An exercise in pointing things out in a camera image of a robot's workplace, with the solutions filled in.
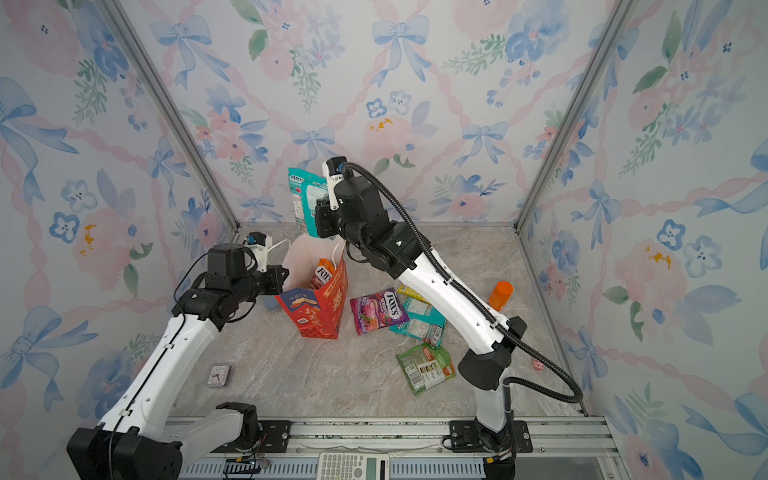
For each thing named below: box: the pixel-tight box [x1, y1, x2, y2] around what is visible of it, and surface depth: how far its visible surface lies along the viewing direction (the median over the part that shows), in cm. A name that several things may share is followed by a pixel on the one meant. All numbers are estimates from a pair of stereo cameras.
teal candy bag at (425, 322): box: [390, 297, 447, 349], surface depth 93 cm
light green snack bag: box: [396, 343, 457, 396], surface depth 86 cm
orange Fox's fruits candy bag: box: [308, 258, 335, 291], surface depth 89 cm
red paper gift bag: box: [274, 234, 349, 339], surface depth 82 cm
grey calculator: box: [316, 452, 390, 480], surface depth 70 cm
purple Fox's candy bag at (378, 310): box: [350, 287, 410, 336], surface depth 96 cm
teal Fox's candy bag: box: [287, 167, 330, 238], surface depth 67 cm
